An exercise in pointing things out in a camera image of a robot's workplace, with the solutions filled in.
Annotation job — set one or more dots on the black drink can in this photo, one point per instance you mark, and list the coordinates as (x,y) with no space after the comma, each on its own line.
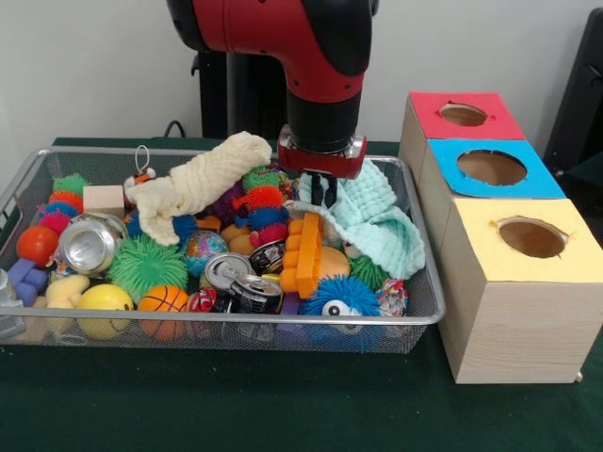
(256,292)

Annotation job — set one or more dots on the striped orange tiger toy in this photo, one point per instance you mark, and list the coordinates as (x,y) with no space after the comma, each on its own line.
(141,177)

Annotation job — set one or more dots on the shallow clear mesh bin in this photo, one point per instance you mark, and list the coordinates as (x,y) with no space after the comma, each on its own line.
(122,169)

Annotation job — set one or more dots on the light green spiky ball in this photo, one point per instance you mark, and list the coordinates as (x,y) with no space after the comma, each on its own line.
(143,267)

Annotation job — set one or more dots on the long orange toy brick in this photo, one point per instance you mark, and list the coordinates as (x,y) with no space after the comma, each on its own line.
(301,254)

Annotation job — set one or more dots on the small yellow rubber duck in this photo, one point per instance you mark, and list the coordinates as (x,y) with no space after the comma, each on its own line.
(64,290)

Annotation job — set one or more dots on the pale blue waffle cloth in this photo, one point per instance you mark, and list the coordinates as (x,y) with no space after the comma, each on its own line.
(377,226)

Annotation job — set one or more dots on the plain wooden cube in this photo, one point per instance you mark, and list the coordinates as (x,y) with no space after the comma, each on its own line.
(102,200)

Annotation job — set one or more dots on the dark green table cloth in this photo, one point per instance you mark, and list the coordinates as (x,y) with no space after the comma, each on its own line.
(283,405)

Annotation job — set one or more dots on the plain red ball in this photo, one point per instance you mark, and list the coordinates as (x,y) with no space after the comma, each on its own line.
(38,245)

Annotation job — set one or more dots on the small orange basketball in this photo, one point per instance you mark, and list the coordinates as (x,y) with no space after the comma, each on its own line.
(162,303)

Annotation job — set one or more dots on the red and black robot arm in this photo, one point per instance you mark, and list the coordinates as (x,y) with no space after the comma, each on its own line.
(301,56)

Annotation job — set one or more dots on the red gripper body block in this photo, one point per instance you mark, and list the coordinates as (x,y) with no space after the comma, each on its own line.
(320,162)

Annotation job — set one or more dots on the cream yellow knitted cloth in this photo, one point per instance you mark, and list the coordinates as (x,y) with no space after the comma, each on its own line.
(198,184)

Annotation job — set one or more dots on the small blue globe ball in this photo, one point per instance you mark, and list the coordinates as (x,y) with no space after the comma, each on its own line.
(205,252)

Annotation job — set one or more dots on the blue spiky ball with eyes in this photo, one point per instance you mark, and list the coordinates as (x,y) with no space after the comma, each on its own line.
(339,299)

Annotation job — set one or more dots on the silver drink can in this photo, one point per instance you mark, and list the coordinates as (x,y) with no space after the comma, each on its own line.
(226,270)

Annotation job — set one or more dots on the crushed shiny silver can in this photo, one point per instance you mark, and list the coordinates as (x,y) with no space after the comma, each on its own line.
(89,245)

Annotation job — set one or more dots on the wooden box with three holes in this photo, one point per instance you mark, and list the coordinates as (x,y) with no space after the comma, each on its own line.
(509,330)

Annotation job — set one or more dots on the black upright panel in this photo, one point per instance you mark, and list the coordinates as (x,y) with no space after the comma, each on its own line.
(584,94)

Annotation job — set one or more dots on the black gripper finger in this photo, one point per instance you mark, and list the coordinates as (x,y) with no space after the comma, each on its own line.
(331,191)
(314,188)

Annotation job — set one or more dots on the yellow smiley ball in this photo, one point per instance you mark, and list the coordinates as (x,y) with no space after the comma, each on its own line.
(105,301)

